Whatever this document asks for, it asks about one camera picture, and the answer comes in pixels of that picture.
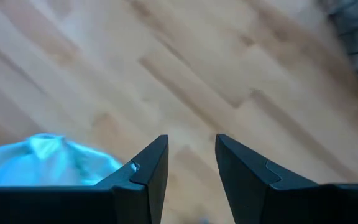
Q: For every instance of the light blue microfiber towel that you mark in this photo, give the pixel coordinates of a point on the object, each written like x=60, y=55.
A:
x=48, y=161

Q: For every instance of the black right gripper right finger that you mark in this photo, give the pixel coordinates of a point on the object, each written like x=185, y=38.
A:
x=291, y=205

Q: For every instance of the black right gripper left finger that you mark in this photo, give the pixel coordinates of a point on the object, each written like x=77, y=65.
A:
x=73, y=205

